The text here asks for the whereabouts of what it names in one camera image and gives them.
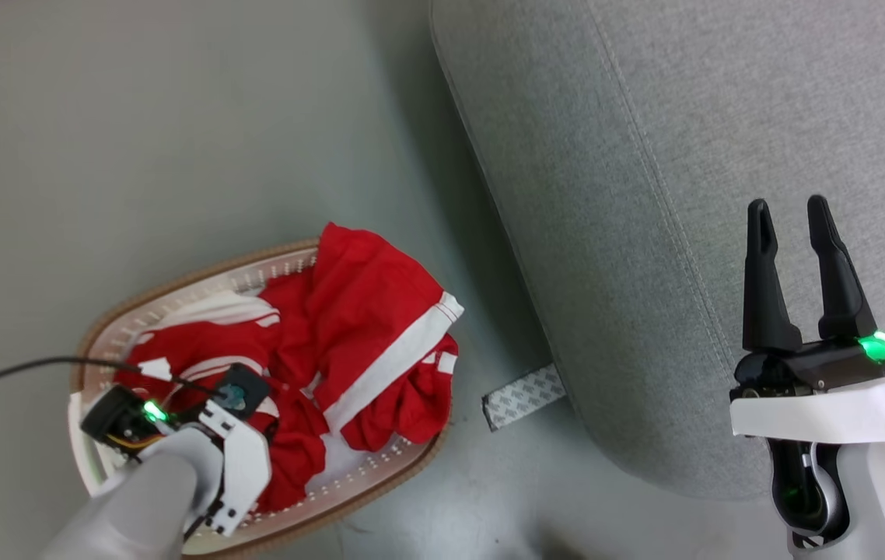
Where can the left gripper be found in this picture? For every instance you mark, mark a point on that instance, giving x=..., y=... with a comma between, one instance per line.
x=244, y=459

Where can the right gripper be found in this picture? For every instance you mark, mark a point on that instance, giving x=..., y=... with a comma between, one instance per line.
x=823, y=412

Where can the red white-striped clothing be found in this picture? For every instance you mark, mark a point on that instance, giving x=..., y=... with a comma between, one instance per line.
x=365, y=311

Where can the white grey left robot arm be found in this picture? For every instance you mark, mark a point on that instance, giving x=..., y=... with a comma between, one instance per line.
x=131, y=505

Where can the white basket with brown rim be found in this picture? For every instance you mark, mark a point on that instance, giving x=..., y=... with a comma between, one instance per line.
x=201, y=281

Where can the grey fabric sofa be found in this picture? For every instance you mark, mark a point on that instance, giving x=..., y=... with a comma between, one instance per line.
x=606, y=194

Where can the grey patterned tape strip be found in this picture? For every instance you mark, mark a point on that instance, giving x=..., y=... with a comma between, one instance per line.
x=522, y=398

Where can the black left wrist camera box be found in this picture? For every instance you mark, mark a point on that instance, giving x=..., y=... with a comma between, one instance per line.
x=253, y=384

